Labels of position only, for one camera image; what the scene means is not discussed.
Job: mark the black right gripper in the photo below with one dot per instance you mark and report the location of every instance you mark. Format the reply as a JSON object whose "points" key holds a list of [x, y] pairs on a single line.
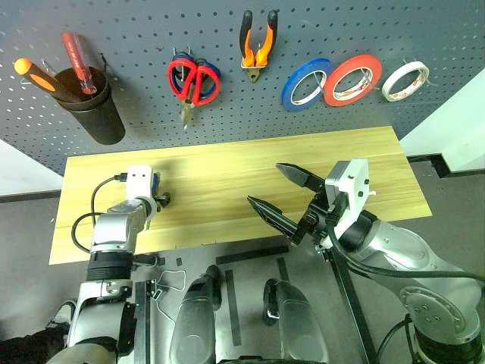
{"points": [[316, 223]]}

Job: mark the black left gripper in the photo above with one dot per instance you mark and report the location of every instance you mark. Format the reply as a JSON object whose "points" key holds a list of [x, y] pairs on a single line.
{"points": [[162, 201]]}

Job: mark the orange black pliers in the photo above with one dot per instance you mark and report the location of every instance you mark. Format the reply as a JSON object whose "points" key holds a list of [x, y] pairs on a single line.
{"points": [[270, 38]]}

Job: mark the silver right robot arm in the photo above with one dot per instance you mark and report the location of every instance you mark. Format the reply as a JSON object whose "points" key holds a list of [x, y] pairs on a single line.
{"points": [[401, 242]]}

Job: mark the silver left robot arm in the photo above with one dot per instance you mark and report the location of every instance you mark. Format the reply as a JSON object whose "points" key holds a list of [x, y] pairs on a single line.
{"points": [[113, 227]]}

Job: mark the grey perforated pegboard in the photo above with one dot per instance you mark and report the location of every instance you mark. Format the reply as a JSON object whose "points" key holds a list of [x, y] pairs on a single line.
{"points": [[235, 110]]}

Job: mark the blue tape roll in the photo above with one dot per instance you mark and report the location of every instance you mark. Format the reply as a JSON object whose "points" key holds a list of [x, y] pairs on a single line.
{"points": [[290, 85]]}

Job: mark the red tape roll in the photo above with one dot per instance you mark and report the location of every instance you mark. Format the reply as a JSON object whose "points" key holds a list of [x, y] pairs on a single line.
{"points": [[341, 68]]}

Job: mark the white tape roll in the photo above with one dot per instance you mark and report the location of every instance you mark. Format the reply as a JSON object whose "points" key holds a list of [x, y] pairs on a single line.
{"points": [[392, 76]]}

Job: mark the black cup holder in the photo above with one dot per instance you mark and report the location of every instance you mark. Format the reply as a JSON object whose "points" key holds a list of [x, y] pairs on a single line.
{"points": [[100, 121]]}

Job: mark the silver left robot leg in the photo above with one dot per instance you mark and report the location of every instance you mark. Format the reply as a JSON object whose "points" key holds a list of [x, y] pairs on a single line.
{"points": [[193, 318]]}

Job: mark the silver robot leg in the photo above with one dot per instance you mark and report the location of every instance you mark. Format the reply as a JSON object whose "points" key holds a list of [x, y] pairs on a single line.
{"points": [[193, 318], [299, 326]]}

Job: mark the slanted black metal bar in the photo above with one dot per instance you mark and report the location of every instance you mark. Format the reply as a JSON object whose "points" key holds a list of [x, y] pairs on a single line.
{"points": [[352, 303]]}

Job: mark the silver right robot leg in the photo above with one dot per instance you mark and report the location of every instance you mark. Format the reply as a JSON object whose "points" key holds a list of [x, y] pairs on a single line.
{"points": [[299, 326]]}

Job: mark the silver scissors hook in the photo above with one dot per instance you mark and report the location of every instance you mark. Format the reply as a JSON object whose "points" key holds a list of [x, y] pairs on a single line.
{"points": [[188, 50]]}

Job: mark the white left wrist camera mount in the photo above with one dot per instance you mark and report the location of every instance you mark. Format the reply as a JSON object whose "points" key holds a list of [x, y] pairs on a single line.
{"points": [[138, 182]]}

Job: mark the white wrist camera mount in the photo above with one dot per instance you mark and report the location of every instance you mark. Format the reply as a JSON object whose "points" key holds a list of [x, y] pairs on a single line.
{"points": [[138, 182], [358, 178]]}

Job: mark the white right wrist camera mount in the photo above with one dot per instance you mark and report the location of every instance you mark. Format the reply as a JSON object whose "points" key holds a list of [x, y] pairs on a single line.
{"points": [[358, 178]]}

